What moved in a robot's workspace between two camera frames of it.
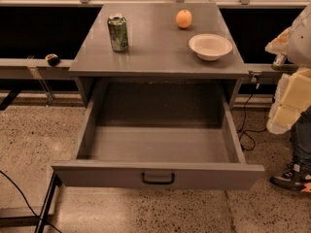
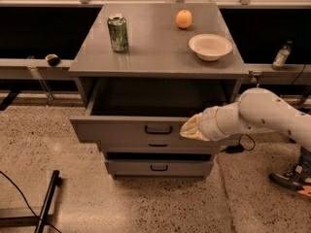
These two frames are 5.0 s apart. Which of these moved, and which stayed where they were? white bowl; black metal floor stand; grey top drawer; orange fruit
Moved: grey top drawer
Stayed: orange fruit; black metal floor stand; white bowl
